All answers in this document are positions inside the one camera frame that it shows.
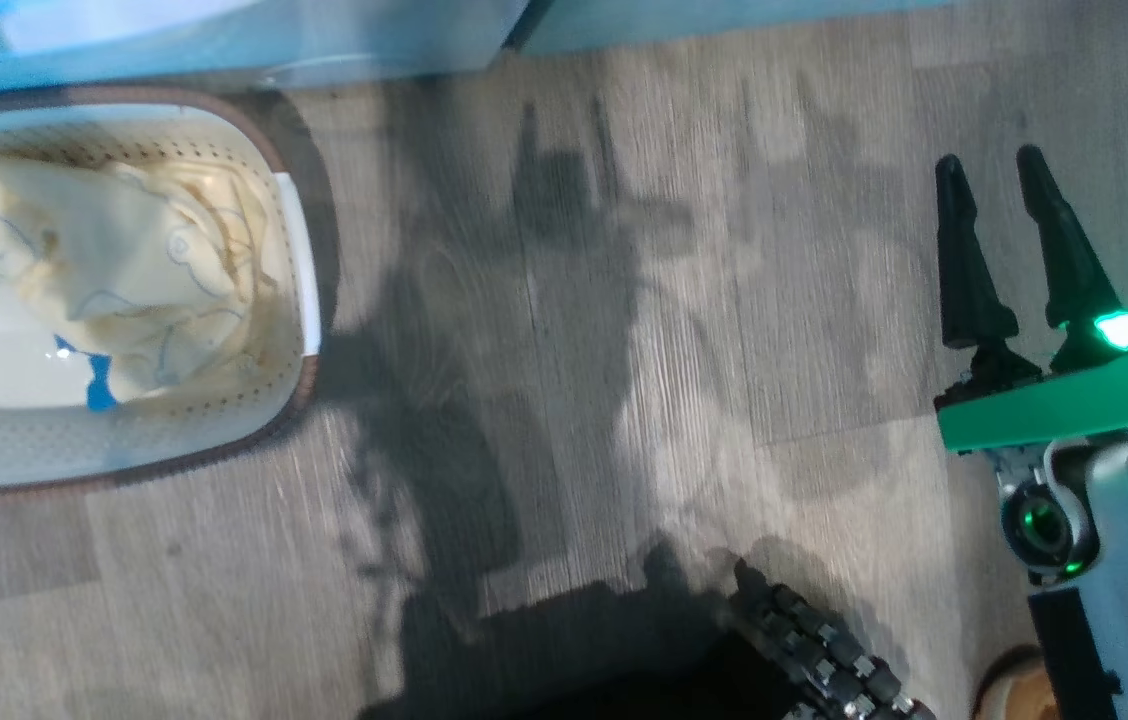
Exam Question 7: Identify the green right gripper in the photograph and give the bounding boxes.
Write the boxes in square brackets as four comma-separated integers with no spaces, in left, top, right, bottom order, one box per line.
[933,144,1128,456]

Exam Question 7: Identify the cream bear print garment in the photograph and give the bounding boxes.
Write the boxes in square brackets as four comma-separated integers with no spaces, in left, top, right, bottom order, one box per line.
[0,152,287,403]

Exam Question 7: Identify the white front-load washing machine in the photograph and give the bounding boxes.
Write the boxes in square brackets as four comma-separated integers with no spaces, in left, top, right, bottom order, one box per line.
[0,0,531,102]

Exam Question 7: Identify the brown round base part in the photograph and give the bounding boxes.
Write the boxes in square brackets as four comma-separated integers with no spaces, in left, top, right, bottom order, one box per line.
[972,644,1062,720]

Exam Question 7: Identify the black roller base wheel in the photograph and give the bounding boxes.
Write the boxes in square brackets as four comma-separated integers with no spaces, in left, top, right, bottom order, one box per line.
[722,558,937,720]

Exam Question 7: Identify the cream basket with brown rim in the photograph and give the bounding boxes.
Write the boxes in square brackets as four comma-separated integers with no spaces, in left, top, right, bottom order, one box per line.
[0,85,326,494]

